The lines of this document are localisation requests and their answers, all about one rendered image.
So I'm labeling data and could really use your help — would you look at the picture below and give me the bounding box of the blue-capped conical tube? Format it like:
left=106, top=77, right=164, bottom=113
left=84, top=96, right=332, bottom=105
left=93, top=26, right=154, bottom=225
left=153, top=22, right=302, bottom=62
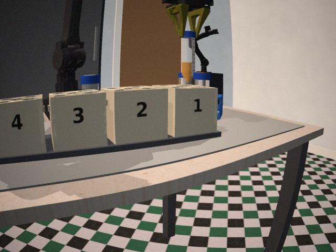
left=80, top=75, right=100, bottom=93

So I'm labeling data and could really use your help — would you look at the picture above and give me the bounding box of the blue sample tube rack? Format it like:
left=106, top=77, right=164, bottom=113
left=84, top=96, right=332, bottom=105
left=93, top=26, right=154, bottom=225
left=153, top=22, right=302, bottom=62
left=217, top=94, right=223, bottom=120

